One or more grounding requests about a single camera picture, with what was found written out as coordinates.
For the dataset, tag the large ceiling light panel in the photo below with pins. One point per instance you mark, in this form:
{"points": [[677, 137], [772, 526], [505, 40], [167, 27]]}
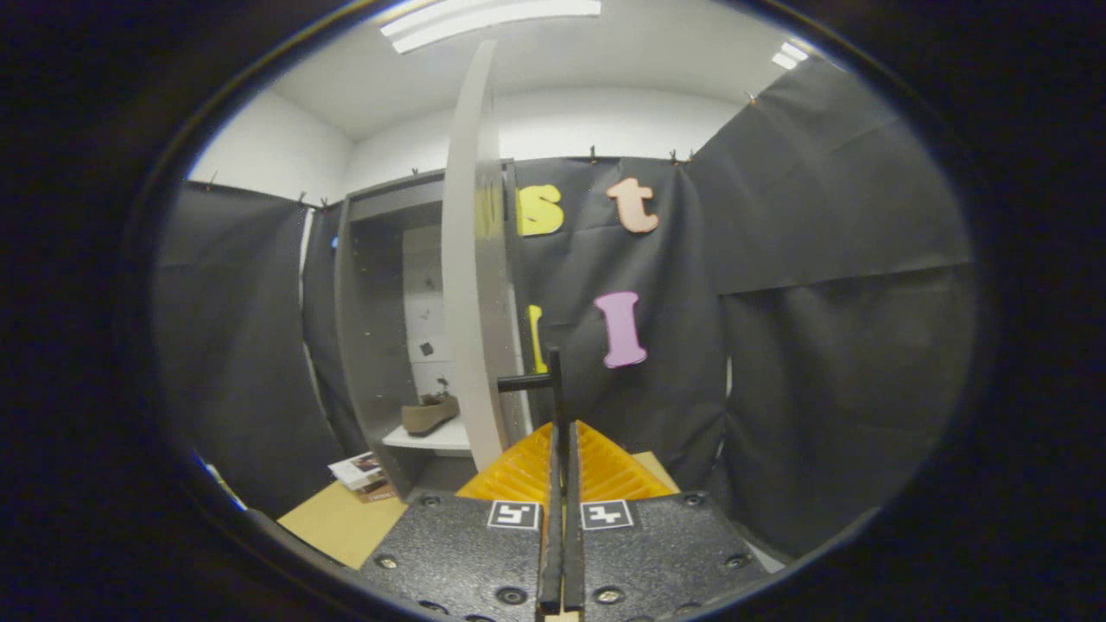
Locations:
{"points": [[484, 17]]}

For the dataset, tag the black backdrop cloth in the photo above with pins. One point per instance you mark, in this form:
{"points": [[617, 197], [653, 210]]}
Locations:
{"points": [[821, 345]]}

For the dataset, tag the light grey shoe cabinet door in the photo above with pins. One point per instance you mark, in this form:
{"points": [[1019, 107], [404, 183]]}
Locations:
{"points": [[471, 259]]}

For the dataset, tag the white book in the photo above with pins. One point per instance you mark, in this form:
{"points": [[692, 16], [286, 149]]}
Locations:
{"points": [[356, 471]]}

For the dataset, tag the grey shoe cabinet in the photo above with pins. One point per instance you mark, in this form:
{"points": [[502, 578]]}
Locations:
{"points": [[380, 328]]}

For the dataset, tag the brown fuzzy shoe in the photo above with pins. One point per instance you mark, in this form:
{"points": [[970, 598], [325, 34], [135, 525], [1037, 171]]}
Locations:
{"points": [[428, 416]]}

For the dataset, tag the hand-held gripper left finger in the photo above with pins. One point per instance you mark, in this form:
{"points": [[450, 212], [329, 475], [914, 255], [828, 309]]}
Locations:
{"points": [[467, 553]]}

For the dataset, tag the small ceiling light panel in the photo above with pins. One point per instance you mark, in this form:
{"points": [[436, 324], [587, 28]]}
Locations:
{"points": [[789, 54]]}

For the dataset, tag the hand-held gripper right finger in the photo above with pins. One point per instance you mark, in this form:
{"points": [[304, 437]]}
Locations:
{"points": [[657, 553]]}

